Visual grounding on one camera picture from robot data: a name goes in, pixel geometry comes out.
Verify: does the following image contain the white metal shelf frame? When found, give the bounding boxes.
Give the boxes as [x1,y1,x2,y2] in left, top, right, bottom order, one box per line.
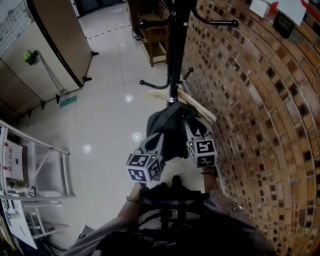
[0,118,77,241]

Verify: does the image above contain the light wooden plank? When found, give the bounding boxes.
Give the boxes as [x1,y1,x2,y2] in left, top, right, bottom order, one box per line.
[146,89,169,102]

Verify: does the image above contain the large white wall board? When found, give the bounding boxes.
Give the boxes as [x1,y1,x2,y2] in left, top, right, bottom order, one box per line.
[271,0,311,26]

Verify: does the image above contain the person's black shoe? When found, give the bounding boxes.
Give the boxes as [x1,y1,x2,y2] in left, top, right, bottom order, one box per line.
[171,174,183,188]

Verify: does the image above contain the white paper sign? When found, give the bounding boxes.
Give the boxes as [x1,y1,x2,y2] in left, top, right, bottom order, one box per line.
[3,139,25,181]

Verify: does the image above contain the wooden clothes hanger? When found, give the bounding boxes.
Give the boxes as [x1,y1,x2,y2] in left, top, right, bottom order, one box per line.
[176,88,217,124]

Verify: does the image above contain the small white wall paper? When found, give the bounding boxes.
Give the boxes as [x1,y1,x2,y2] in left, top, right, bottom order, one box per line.
[249,0,270,19]

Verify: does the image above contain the green and black holder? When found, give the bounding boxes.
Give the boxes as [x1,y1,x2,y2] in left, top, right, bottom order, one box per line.
[23,49,40,66]

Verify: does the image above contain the black metal coat rack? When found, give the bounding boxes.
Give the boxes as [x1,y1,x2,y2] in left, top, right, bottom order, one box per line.
[136,0,240,105]

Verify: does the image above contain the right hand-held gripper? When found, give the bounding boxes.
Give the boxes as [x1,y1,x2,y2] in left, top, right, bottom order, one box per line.
[183,120,217,169]

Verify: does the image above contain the white patterned board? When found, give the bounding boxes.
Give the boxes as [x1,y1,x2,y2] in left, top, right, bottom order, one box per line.
[0,0,34,57]

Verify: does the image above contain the dark grey garment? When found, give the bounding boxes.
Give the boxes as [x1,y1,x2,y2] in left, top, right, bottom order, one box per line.
[146,101,213,161]

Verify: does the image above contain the person's right forearm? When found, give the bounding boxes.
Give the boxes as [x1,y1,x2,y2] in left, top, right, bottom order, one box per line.
[201,166,219,194]

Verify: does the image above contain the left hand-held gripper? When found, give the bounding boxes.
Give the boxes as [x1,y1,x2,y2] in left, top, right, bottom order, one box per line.
[125,132,166,185]

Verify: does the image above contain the beige partition screen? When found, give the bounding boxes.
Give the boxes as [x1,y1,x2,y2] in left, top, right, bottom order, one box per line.
[0,22,84,119]

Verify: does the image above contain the person's left forearm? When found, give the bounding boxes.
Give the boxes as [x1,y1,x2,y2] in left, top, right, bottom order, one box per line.
[116,181,149,221]

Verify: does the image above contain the brown partition screen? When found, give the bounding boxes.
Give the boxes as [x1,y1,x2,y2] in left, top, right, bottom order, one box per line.
[26,0,100,89]

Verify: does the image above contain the wooden shelf cart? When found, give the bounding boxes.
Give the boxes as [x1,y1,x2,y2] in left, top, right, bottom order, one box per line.
[136,13,170,67]

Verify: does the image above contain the person's torso in grey shirt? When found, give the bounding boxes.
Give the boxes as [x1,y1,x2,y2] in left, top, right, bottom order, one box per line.
[63,182,276,256]

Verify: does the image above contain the white paper sheets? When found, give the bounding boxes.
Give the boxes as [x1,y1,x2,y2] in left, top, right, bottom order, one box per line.
[0,199,38,250]

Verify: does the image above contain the mop with teal head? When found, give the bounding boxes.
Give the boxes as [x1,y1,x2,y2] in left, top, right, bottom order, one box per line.
[37,51,78,109]

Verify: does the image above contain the black wall display device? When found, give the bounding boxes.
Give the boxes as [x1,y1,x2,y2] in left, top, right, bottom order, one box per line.
[272,11,296,39]

